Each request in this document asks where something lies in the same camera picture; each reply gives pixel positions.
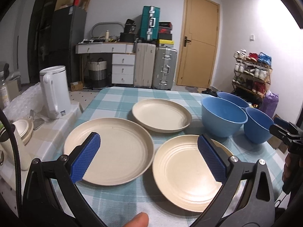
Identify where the large blue bowl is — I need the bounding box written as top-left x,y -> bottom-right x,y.
201,97 -> 248,138

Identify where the yellow black box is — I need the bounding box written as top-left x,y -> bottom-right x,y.
158,39 -> 174,48

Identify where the teal suitcase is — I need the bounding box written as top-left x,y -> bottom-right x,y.
139,6 -> 160,41

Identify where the silver suitcase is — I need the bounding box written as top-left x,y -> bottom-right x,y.
152,47 -> 178,90

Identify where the purple bag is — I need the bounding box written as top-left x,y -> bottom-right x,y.
259,90 -> 279,118

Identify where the person left hand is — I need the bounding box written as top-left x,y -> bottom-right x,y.
124,212 -> 149,227

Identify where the small blue bowl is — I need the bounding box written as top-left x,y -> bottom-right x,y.
243,107 -> 274,144

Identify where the small cream dish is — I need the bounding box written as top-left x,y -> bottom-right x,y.
13,119 -> 33,145

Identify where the wooden shoe rack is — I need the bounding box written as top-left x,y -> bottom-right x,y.
232,49 -> 272,99

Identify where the woven laundry basket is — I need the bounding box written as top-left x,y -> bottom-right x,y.
88,58 -> 107,88

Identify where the person right hand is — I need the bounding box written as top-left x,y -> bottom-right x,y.
282,153 -> 292,183

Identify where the teal plaid tablecloth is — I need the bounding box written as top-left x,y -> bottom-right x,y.
76,87 -> 285,226

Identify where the small cardboard box floor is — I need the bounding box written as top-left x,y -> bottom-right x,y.
70,82 -> 84,91

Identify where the cream plate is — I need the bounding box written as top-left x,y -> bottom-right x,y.
152,135 -> 222,213
132,98 -> 192,133
63,118 -> 155,186

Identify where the white electric kettle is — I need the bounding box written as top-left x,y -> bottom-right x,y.
40,66 -> 71,119

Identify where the black refrigerator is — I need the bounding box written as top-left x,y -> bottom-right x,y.
49,6 -> 87,84

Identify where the oval mirror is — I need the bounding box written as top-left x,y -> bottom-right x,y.
90,22 -> 124,38

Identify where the beige suitcase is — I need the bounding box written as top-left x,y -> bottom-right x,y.
134,43 -> 156,88

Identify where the white drawer desk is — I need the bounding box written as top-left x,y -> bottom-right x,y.
76,43 -> 135,85

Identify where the wooden door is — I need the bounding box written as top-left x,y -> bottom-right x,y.
176,0 -> 220,88

